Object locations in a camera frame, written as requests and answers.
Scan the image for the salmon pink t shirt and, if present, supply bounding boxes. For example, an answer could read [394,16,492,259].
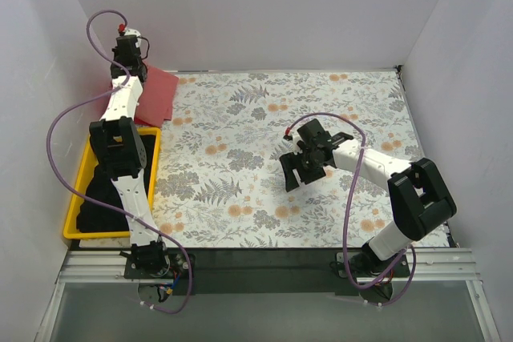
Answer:
[135,66,179,127]

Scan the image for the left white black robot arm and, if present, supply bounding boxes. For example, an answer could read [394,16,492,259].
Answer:
[89,27,171,278]

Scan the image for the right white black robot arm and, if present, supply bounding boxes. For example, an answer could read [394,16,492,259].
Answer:
[279,114,457,276]

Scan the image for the floral patterned table mat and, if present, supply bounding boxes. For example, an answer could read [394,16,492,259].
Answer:
[152,72,422,247]

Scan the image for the black t shirt in bin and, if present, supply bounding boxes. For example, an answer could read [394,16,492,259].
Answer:
[75,133,160,234]

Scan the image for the yellow plastic bin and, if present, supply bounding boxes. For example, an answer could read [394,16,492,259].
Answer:
[63,127,161,239]

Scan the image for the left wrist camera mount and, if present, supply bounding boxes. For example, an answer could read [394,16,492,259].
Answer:
[118,23,141,38]

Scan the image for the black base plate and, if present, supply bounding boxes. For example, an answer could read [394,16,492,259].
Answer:
[123,247,410,296]

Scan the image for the aluminium frame rail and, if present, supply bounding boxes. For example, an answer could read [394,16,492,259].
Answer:
[36,248,500,341]

